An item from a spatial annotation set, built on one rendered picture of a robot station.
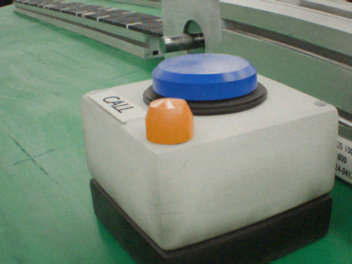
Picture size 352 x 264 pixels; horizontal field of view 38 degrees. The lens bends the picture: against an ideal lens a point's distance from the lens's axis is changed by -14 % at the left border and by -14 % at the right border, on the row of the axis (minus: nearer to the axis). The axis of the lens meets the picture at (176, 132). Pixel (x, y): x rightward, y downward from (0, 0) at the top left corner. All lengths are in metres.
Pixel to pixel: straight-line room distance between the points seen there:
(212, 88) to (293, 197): 0.05
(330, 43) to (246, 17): 0.08
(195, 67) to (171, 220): 0.06
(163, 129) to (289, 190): 0.06
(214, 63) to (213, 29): 0.16
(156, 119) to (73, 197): 0.12
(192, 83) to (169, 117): 0.03
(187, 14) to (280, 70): 0.11
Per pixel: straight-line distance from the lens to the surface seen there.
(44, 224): 0.26
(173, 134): 0.17
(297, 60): 0.30
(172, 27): 0.42
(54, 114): 0.42
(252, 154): 0.19
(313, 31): 0.28
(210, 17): 0.37
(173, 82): 0.20
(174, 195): 0.18
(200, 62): 0.21
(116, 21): 0.62
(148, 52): 0.56
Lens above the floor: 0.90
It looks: 20 degrees down
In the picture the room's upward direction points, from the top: 3 degrees counter-clockwise
